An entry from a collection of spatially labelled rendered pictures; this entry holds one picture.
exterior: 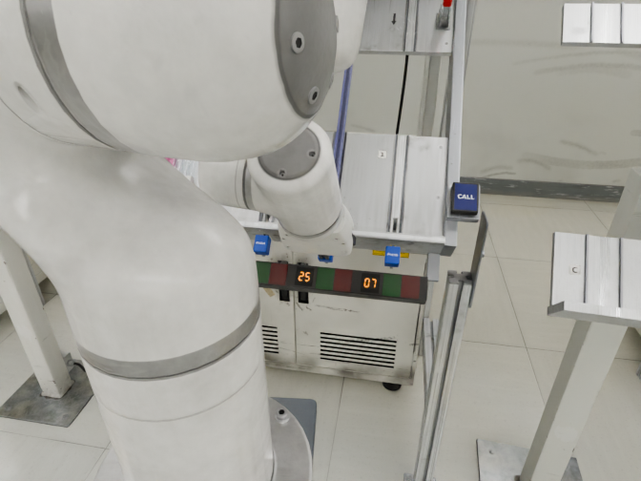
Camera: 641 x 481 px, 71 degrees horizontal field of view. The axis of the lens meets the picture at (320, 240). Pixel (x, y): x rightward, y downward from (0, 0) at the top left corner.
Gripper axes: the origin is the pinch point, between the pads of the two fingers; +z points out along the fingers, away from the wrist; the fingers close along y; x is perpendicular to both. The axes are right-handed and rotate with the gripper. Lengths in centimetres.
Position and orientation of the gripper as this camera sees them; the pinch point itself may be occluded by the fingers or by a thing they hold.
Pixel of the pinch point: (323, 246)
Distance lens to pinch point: 72.5
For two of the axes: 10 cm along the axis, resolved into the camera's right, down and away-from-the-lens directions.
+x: 1.2, -9.5, 2.9
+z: 1.2, 3.0, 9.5
